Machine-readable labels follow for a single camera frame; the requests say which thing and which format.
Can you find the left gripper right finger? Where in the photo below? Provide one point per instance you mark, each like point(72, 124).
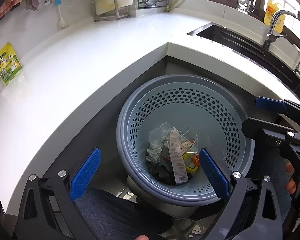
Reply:
point(251, 208)

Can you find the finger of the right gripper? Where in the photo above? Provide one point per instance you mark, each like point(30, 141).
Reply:
point(272, 105)
point(253, 128)

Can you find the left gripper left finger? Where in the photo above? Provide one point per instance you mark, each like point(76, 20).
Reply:
point(48, 209)

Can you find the clear plastic bag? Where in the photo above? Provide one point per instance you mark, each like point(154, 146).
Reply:
point(157, 136)

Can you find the white tissue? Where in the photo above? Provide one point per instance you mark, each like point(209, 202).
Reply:
point(153, 155)

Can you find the clear plastic bottle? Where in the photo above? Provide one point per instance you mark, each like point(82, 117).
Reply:
point(188, 145)

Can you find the orange plastic wrapper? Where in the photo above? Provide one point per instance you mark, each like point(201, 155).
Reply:
point(195, 160)

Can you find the steel kitchen sink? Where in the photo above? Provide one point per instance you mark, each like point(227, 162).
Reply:
point(248, 48)

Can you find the grey perforated trash bin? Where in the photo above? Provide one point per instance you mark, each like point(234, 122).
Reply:
point(205, 114)

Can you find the clear glass mug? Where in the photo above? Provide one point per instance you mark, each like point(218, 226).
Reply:
point(245, 6)

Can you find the yellow seasoning pouch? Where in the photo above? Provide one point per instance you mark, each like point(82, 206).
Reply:
point(9, 63)

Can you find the metal cutting board rack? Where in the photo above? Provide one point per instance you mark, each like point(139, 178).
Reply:
point(109, 12)

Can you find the blue white bottle brush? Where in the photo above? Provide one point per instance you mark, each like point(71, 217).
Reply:
point(61, 22)

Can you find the purple grey hanging cloth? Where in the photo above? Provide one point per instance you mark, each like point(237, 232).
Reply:
point(32, 5)

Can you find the pink striped cloth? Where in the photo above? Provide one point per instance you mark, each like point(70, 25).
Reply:
point(7, 6)

